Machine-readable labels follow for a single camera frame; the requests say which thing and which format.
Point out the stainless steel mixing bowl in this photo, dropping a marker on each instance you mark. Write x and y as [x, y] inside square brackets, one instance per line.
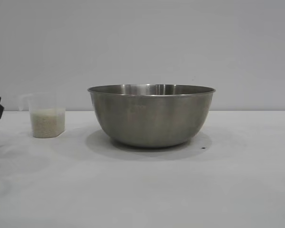
[152, 118]

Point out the white uncooked rice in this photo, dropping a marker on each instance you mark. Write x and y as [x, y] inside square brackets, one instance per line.
[48, 123]

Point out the clear plastic measuring cup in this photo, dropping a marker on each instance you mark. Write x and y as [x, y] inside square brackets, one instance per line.
[47, 102]

